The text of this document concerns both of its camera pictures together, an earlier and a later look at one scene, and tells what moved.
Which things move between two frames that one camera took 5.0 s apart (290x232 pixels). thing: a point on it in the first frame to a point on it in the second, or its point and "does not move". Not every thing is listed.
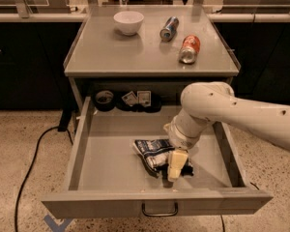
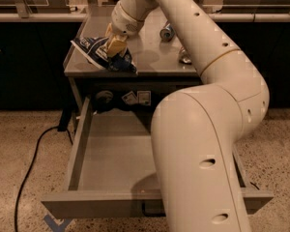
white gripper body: [181, 138] to [130, 27]
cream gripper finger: [176, 162] to [117, 44]
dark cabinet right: [268, 55] does not move
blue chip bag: [154, 155] to [95, 50]
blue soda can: [167, 33] does not move
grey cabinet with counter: [144, 56] does not move
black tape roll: [104, 101] does not move
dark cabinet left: [27, 65] does not move
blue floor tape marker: [53, 226] does not move
